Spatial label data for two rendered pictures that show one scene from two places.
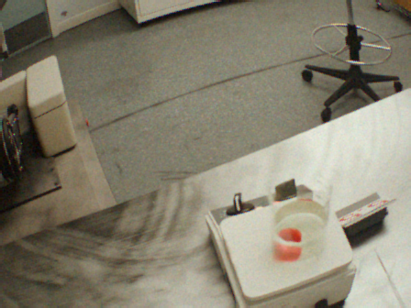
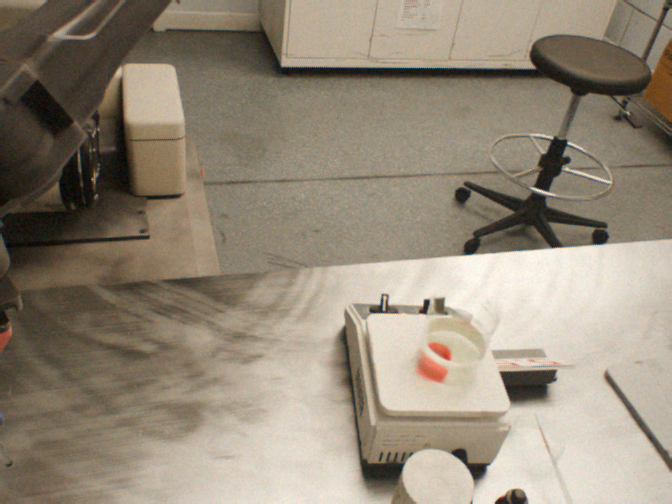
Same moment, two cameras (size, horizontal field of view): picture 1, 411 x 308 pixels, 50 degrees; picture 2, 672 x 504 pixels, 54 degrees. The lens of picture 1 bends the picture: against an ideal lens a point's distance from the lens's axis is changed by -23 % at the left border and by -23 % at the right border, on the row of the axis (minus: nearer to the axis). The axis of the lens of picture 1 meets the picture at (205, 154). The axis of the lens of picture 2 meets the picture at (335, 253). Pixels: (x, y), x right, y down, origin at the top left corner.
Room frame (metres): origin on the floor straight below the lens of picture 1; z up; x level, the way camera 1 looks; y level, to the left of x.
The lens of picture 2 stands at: (-0.08, 0.07, 1.29)
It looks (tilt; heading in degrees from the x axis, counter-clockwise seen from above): 39 degrees down; 356
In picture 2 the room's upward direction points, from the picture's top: 9 degrees clockwise
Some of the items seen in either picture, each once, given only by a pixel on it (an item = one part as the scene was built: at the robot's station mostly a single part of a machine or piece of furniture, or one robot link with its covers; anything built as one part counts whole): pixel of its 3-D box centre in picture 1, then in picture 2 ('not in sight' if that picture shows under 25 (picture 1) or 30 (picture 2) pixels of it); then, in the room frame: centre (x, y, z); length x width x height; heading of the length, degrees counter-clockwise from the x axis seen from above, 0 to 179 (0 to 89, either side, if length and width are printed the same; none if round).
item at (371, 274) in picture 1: (376, 268); (534, 442); (0.31, -0.18, 0.76); 0.06 x 0.06 x 0.02
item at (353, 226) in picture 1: (362, 208); (521, 359); (0.41, -0.18, 0.77); 0.09 x 0.06 x 0.04; 100
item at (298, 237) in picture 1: (302, 220); (456, 340); (0.33, -0.08, 0.88); 0.07 x 0.06 x 0.08; 22
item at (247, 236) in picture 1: (289, 244); (434, 362); (0.34, -0.07, 0.83); 0.12 x 0.12 x 0.01; 6
